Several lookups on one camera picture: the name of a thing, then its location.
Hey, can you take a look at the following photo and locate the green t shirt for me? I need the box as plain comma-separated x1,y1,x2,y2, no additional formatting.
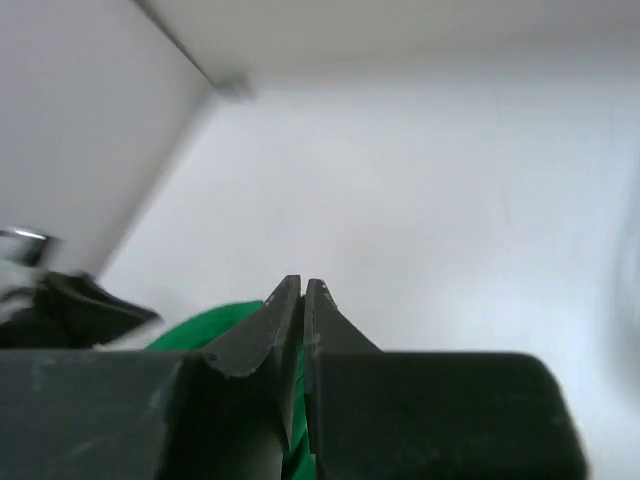
147,300,317,480

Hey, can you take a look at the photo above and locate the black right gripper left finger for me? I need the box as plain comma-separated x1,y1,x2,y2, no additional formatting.
202,275,302,450

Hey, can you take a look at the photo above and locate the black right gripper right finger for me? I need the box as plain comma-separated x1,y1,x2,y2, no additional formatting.
303,279,385,455

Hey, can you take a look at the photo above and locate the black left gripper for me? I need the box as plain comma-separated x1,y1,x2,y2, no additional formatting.
1,272,159,349

